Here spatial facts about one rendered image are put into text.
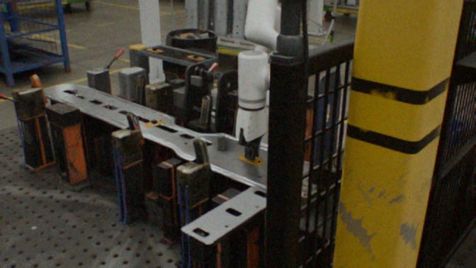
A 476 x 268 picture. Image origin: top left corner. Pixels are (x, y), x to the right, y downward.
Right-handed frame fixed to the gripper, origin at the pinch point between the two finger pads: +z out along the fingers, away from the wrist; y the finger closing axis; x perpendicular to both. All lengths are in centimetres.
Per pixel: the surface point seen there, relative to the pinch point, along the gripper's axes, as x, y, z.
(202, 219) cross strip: 11.7, 34.2, 2.8
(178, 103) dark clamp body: -50, -16, 0
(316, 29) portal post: -337, -586, 96
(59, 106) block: -83, 17, -1
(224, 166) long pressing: -3.8, 8.9, 2.8
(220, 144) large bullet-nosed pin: -12.0, 1.5, 0.6
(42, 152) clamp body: -102, 18, 25
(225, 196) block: 6.1, 19.4, 4.8
